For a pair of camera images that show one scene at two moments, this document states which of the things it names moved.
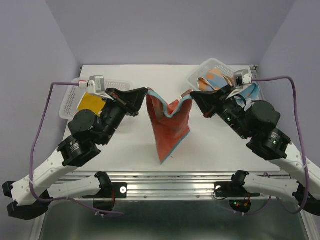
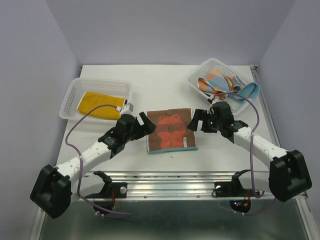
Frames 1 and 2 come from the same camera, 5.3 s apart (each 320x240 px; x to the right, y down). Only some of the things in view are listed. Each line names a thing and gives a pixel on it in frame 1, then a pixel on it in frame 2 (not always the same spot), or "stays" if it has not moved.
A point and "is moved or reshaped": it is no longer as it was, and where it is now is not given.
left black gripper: [130, 101] → [148, 128]
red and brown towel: [170, 130] is moved or reshaped
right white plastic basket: [211, 64] stays
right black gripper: [208, 100] → [199, 115]
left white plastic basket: [75, 94] stays
